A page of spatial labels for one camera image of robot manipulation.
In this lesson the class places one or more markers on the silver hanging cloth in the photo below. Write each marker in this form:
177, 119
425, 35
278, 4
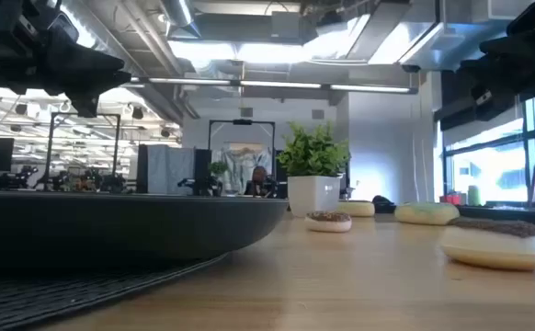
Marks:
240, 161

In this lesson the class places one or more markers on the large mint green donut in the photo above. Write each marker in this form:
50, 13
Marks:
427, 214

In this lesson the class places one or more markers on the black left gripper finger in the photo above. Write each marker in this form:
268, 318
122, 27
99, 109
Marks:
88, 64
87, 103

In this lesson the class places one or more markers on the green background cylinder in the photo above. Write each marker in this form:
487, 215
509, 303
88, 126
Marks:
474, 195

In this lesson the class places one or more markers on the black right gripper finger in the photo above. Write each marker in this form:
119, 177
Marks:
520, 64
482, 100

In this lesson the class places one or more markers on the person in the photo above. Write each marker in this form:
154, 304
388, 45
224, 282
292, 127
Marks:
259, 177

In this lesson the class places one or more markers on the green plant in white pot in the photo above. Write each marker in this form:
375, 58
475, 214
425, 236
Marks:
313, 193

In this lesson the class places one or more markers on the silver ceiling duct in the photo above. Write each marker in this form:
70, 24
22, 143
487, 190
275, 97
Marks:
178, 14

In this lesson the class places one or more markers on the black frame clamp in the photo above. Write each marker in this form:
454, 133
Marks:
383, 204

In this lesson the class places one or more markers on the small brown sprinkle donut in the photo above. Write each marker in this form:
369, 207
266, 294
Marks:
328, 223

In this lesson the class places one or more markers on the long ceiling strip light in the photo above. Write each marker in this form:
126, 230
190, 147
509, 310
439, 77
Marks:
279, 84

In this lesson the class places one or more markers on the dark round woven placemat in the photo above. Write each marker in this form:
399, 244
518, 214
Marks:
42, 299

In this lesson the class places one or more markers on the black gantry frame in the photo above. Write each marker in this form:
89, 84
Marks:
83, 115
242, 122

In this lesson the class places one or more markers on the black aluminium table frame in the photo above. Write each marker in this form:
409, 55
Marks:
502, 216

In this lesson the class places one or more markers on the large chocolate pink-drizzle donut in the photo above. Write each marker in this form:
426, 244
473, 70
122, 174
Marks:
357, 209

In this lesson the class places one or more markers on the dark grey round plate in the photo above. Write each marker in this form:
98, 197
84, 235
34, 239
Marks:
111, 225

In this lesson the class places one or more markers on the red background object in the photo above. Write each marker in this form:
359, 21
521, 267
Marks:
452, 199

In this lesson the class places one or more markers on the small background green plant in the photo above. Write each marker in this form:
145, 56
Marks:
218, 167

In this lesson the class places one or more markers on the grey partition panel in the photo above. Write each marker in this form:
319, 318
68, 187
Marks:
166, 170

